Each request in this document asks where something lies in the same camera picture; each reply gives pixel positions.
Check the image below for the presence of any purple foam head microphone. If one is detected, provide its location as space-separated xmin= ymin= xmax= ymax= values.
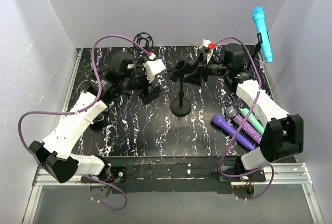
xmin=212 ymin=115 xmax=255 ymax=151

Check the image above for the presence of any purple glitter silver mesh microphone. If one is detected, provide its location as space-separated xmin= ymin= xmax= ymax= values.
xmin=225 ymin=107 xmax=261 ymax=144

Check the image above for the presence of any mint green microphone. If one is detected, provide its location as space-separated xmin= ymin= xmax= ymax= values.
xmin=240 ymin=108 xmax=265 ymax=135

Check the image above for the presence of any black round base stand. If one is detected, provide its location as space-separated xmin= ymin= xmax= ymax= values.
xmin=167 ymin=61 xmax=191 ymax=117
xmin=246 ymin=32 xmax=262 ymax=70

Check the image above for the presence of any aluminium frame rail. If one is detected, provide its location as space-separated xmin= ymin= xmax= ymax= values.
xmin=22 ymin=49 xmax=109 ymax=224

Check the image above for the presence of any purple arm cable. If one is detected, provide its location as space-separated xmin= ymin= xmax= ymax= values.
xmin=18 ymin=34 xmax=158 ymax=211
xmin=209 ymin=36 xmax=275 ymax=201

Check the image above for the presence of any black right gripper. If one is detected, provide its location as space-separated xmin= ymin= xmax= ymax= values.
xmin=181 ymin=50 xmax=229 ymax=87

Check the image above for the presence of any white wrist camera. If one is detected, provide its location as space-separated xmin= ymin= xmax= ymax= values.
xmin=199 ymin=39 xmax=215 ymax=64
xmin=144 ymin=59 xmax=167 ymax=83

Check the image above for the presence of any bright blue microphone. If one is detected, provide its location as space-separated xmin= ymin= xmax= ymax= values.
xmin=252 ymin=7 xmax=273 ymax=63

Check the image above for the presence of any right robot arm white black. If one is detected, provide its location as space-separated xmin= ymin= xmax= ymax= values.
xmin=177 ymin=39 xmax=304 ymax=181

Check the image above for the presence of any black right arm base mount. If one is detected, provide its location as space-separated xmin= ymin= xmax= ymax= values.
xmin=217 ymin=165 xmax=267 ymax=183

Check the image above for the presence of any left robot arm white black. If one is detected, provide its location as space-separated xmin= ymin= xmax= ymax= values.
xmin=29 ymin=52 xmax=166 ymax=183

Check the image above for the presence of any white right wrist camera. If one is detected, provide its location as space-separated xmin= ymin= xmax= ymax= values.
xmin=199 ymin=39 xmax=215 ymax=64

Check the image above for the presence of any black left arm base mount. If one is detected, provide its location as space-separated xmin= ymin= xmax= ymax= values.
xmin=88 ymin=165 xmax=127 ymax=183

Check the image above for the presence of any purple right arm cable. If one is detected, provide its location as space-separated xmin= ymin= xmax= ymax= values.
xmin=209 ymin=36 xmax=275 ymax=201

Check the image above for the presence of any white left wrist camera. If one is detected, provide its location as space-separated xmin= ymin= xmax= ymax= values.
xmin=144 ymin=59 xmax=167 ymax=83

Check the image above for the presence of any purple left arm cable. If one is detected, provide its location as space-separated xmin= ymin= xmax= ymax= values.
xmin=18 ymin=34 xmax=158 ymax=211

